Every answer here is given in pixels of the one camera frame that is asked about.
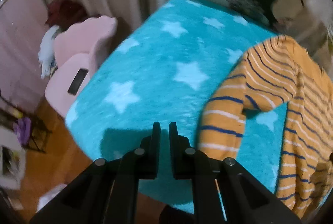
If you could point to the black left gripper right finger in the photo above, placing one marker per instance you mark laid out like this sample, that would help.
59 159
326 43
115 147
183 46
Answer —
224 191

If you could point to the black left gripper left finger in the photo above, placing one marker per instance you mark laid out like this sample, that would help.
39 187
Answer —
106 191

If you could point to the orange striped knit sweater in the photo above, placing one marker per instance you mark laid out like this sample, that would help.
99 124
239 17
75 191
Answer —
278 81

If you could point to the white plastic bag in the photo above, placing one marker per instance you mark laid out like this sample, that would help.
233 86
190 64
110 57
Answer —
48 196

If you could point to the purple bag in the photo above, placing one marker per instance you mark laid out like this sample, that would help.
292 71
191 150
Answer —
22 130

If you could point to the black smartphone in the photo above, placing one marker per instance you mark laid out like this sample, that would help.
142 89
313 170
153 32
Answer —
78 80

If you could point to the turquoise star cartoon blanket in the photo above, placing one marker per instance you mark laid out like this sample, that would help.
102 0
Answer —
164 72

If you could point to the white fluffy garment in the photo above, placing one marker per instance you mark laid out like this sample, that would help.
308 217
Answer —
46 54

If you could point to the dark red cap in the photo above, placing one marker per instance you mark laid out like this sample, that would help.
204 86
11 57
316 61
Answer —
65 13

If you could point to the white crane print pillow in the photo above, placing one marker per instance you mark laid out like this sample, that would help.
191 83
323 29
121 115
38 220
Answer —
260 11

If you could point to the white floral pillow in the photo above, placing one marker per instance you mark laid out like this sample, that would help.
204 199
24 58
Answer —
312 29

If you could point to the black wire rack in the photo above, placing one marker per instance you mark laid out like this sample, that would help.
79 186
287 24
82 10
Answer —
39 132

